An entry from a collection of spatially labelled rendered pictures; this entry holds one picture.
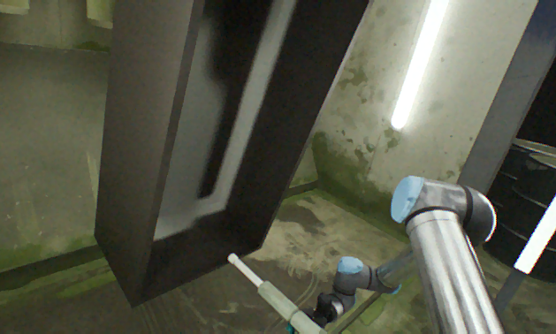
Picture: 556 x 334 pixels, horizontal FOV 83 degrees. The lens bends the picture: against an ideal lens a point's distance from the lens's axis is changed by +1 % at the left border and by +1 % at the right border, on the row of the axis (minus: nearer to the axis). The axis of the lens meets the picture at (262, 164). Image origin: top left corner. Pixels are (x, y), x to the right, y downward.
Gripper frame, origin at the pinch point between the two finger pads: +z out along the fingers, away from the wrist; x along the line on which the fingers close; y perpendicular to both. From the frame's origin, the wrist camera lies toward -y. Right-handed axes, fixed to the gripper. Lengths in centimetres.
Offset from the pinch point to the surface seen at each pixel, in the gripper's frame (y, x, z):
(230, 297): 46, 52, -32
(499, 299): -7, -47, -101
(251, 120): -50, 63, -20
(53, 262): 49, 115, 33
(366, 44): -112, 106, -175
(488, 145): -69, -5, -177
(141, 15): -76, 47, 44
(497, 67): -116, 12, -171
